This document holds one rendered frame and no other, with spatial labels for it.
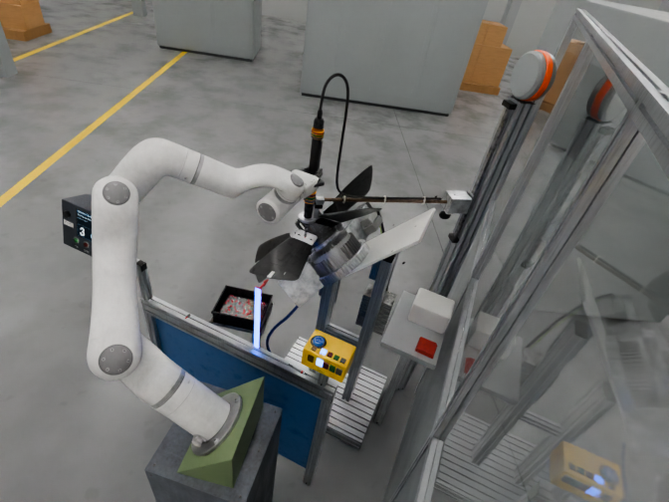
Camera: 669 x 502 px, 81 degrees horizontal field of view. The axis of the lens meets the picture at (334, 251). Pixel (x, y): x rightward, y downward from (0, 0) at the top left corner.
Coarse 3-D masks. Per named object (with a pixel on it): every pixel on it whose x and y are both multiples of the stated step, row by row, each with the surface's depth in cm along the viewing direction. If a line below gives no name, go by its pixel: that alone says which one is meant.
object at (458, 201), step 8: (448, 192) 162; (456, 192) 163; (464, 192) 164; (448, 200) 161; (456, 200) 159; (464, 200) 160; (472, 200) 162; (448, 208) 161; (456, 208) 162; (464, 208) 163
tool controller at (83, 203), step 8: (64, 200) 146; (72, 200) 147; (80, 200) 149; (88, 200) 150; (64, 208) 147; (72, 208) 146; (80, 208) 144; (88, 208) 144; (64, 216) 147; (72, 216) 147; (80, 216) 146; (88, 216) 144; (64, 224) 150; (72, 224) 149; (88, 224) 145; (64, 232) 152; (72, 232) 150; (88, 232) 147; (64, 240) 153; (72, 240) 152; (80, 240) 150; (88, 240) 148; (80, 248) 151; (88, 248) 150; (136, 248) 156
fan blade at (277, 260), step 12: (288, 240) 158; (300, 240) 158; (276, 252) 154; (288, 252) 152; (300, 252) 153; (264, 264) 150; (276, 264) 148; (288, 264) 148; (300, 264) 148; (264, 276) 145; (276, 276) 143; (288, 276) 142
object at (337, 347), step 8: (312, 336) 137; (328, 336) 138; (312, 344) 134; (328, 344) 135; (336, 344) 136; (344, 344) 136; (304, 352) 133; (312, 352) 132; (320, 352) 132; (328, 352) 132; (336, 352) 133; (344, 352) 133; (352, 352) 134; (304, 360) 136; (328, 360) 130; (352, 360) 139; (312, 368) 136; (320, 368) 134; (344, 368) 129; (336, 376) 133; (344, 376) 135
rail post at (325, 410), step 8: (320, 408) 154; (328, 408) 152; (320, 416) 158; (328, 416) 157; (320, 424) 163; (320, 432) 164; (312, 440) 171; (320, 440) 168; (312, 448) 175; (320, 448) 175; (312, 456) 180; (312, 464) 184; (312, 472) 188; (304, 480) 197; (312, 480) 199
